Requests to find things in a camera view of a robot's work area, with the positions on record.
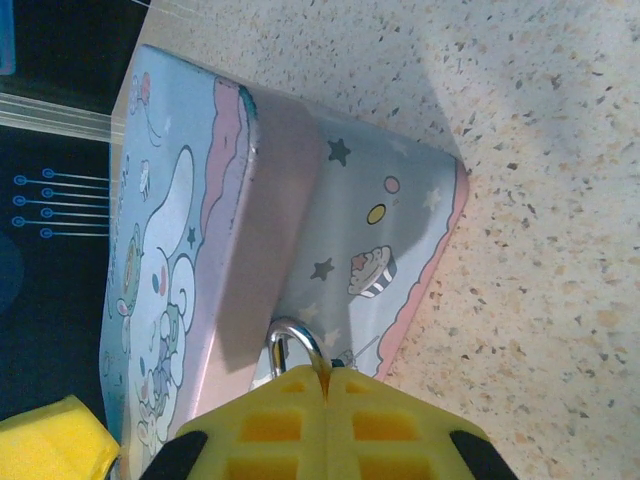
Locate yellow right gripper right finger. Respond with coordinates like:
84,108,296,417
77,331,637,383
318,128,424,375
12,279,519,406
324,368,482,480

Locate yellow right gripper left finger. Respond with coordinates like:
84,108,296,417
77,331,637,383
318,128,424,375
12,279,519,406
174,364,327,480

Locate light blue cartoon tin box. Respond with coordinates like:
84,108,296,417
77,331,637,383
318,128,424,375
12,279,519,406
101,43,472,480

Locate aluminium frame post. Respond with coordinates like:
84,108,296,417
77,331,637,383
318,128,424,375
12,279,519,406
0,91,125,147

